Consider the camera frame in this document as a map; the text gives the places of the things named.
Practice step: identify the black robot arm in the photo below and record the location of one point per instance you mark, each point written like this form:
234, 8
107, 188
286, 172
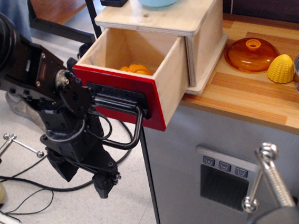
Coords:
40, 78

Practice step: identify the red-fronted wooden drawer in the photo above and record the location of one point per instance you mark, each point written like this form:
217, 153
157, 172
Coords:
165, 57

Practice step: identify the black metal drawer handle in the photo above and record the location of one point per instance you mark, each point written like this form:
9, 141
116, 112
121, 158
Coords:
124, 101

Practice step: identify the yellow toy corn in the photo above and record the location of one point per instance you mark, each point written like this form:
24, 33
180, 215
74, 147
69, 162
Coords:
281, 69

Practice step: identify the amber glass pot lid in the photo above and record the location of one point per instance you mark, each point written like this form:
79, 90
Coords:
251, 55

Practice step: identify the grey metal cabinet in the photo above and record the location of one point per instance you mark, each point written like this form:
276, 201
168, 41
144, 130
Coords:
203, 165

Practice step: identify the left silver screw clamp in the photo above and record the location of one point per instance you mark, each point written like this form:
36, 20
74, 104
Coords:
11, 139

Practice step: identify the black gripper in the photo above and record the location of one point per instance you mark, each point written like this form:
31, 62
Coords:
83, 148

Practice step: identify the silver screw clamp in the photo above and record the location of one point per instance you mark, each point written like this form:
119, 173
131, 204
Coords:
11, 139
286, 212

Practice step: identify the blue jeans leg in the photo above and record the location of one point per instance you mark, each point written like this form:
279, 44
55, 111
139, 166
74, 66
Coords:
18, 12

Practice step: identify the orange toy fruit in drawer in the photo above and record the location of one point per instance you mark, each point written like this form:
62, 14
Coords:
136, 69

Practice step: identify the beige suede shoe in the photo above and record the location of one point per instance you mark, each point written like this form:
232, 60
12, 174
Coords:
18, 105

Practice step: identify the near silver screw clamp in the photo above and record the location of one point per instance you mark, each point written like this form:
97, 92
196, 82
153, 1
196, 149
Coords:
286, 212

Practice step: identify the dark wooden table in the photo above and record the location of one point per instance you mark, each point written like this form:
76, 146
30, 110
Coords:
50, 16

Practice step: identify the blue black bar clamp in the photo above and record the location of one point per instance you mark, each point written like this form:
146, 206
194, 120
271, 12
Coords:
93, 13

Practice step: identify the light wooden box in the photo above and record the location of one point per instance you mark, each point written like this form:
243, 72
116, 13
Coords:
200, 22

